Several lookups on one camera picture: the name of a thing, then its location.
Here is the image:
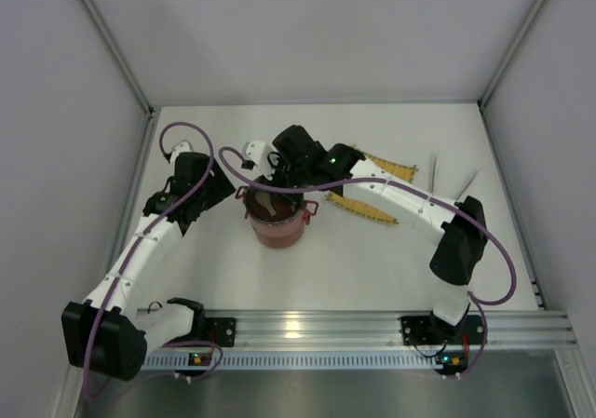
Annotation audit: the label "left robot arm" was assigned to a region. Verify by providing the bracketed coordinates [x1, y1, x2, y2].
[61, 152, 235, 381]

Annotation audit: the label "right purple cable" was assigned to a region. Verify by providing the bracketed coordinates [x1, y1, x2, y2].
[218, 145, 517, 382]

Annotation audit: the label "left camera mount white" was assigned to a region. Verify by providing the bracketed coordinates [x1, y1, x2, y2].
[169, 140, 194, 165]

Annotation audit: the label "pink steel pot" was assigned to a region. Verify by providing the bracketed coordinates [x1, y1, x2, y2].
[257, 236, 300, 249]
[249, 218, 305, 238]

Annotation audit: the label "right camera mount white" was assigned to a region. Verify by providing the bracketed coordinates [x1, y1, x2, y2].
[242, 141, 275, 181]

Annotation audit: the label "metal tongs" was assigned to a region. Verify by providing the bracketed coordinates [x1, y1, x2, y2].
[429, 149, 482, 201]

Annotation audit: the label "purple cable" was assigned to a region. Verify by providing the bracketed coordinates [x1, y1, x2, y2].
[218, 145, 517, 382]
[82, 122, 224, 400]

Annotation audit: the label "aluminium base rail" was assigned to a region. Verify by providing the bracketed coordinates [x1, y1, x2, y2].
[120, 308, 578, 372]

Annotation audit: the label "grey lid with handle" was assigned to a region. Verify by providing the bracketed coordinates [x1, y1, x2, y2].
[235, 185, 319, 223]

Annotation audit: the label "bamboo tray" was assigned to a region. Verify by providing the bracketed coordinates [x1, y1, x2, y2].
[324, 143, 419, 228]

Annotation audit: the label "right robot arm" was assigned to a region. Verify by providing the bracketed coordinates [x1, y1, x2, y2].
[246, 125, 488, 340]

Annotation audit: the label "beige spoon head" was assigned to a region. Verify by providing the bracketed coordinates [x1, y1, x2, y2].
[254, 192, 277, 217]

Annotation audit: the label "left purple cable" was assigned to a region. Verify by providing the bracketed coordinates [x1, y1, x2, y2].
[82, 122, 224, 400]

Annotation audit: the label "camera mount white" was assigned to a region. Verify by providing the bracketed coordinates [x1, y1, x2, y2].
[242, 141, 275, 181]
[169, 140, 194, 165]

